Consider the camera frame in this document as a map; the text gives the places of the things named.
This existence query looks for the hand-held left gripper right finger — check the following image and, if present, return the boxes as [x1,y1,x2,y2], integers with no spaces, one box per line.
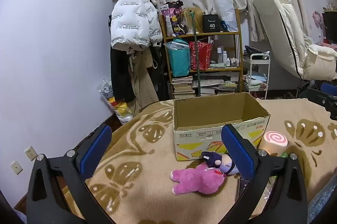
[221,123,308,224]

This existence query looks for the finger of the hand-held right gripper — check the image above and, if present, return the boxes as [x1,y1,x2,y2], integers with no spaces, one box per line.
[310,82,337,109]

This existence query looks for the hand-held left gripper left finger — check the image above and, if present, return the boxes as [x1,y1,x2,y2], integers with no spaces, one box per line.
[26,124,114,224]

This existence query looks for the purple haired plush doll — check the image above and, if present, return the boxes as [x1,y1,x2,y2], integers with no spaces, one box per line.
[201,151,240,176]

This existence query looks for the pink swirl roll plush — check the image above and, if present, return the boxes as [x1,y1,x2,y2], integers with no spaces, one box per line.
[258,131,289,157]

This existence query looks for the cardboard box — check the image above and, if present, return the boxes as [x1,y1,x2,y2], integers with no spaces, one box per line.
[172,92,271,162]

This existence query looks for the purple keychain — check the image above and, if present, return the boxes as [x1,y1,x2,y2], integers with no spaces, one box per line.
[262,179,274,207]

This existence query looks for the pink plush toy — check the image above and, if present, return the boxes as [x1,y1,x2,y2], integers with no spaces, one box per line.
[170,162,227,195]

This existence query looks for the dark purple small box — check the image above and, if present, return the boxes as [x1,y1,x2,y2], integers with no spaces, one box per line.
[238,177,250,199]

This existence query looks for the plastic bag with yellow items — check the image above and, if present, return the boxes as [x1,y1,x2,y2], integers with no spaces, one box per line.
[98,79,135,124]

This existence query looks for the beige patterned blanket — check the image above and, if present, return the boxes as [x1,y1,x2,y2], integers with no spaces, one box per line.
[63,98,337,224]

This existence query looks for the black monitor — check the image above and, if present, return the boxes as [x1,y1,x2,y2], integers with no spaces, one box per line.
[322,11,337,40]

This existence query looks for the pile of magazines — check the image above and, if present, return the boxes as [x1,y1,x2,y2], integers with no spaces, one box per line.
[192,72,239,97]

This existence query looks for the pink fan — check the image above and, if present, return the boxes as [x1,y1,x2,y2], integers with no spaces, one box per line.
[312,11,325,37]

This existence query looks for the blue white pack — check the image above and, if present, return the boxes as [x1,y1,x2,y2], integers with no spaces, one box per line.
[246,74,267,87]

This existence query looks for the white reclining chair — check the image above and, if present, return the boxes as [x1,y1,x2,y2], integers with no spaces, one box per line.
[253,0,337,82]

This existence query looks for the white rolling cart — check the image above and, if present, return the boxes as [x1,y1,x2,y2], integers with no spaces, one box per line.
[242,53,271,100]

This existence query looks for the black hanging coat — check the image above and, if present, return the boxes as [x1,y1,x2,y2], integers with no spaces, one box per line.
[109,42,137,103]

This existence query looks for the beige hanging pants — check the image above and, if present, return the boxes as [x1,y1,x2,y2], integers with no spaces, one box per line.
[126,50,158,114]

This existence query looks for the black bag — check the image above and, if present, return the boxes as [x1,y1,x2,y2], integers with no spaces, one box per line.
[245,45,270,60]

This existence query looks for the stack of books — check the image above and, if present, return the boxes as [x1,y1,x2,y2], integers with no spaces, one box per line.
[171,76,195,99]

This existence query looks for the row of cosmetic bottles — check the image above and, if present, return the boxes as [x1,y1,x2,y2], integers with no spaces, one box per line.
[216,46,240,68]

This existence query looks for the black hanging garment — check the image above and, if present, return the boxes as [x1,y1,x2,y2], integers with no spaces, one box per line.
[147,0,169,101]

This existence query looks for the red bag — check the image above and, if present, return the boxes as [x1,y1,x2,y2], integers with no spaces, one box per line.
[188,40,214,71]

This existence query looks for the green pole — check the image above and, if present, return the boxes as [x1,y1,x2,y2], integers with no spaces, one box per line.
[190,10,203,97]

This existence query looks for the teal bag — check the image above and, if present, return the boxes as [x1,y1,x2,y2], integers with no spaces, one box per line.
[166,38,191,77]

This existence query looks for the wooden shelf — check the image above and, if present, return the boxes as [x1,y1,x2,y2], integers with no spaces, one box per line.
[159,8,243,99]

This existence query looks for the clear plastic bag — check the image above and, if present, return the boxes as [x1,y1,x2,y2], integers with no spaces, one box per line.
[216,0,239,32]

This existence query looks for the black box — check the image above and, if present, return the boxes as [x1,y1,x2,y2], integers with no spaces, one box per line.
[202,13,220,33]

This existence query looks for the white puffer jacket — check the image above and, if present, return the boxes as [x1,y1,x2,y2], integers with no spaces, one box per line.
[110,0,162,51]

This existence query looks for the blond wig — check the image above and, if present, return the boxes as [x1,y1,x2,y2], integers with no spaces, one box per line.
[182,7,204,34]

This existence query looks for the purple printed gift bag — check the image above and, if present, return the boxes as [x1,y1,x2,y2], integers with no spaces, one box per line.
[161,0,185,36]

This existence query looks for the wall socket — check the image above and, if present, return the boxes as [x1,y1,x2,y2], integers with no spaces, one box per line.
[24,146,38,161]
[11,161,24,175]

